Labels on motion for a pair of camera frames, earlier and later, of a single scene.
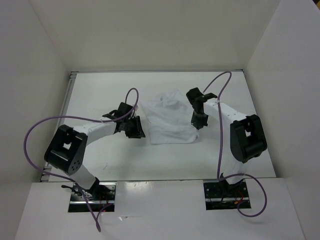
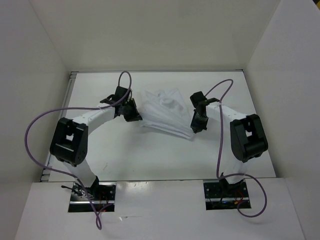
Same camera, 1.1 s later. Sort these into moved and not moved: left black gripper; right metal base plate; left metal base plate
Moved: left black gripper
Not moved: right metal base plate; left metal base plate
